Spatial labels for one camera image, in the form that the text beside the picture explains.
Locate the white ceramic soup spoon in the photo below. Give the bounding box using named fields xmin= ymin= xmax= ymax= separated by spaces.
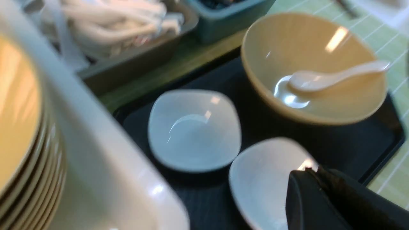
xmin=288 ymin=60 xmax=390 ymax=92

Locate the stack of tan noodle bowls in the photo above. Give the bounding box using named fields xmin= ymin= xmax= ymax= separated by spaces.
xmin=0 ymin=34 xmax=68 ymax=230

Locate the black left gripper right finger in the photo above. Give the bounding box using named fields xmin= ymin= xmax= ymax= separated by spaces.
xmin=315 ymin=166 xmax=408 ymax=230

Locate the large white plastic tub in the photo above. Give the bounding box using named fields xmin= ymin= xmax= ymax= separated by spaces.
xmin=1 ymin=0 xmax=190 ymax=230

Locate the pile of white soup spoons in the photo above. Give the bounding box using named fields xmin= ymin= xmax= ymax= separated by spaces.
xmin=45 ymin=0 xmax=185 ymax=61

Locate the tan noodle bowl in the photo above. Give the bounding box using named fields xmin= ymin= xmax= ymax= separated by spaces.
xmin=241 ymin=12 xmax=388 ymax=125

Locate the grey plastic spoon bin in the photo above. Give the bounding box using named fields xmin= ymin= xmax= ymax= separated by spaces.
xmin=19 ymin=0 xmax=199 ymax=96

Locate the blue-grey plastic chopstick bin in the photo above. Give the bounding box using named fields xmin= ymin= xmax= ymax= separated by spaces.
xmin=185 ymin=0 xmax=275 ymax=44

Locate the white square dish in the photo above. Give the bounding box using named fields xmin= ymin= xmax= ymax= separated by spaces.
xmin=229 ymin=137 xmax=318 ymax=230
xmin=148 ymin=89 xmax=242 ymax=173

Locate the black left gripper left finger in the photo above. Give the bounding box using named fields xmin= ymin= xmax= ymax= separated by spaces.
xmin=285 ymin=170 xmax=352 ymax=230

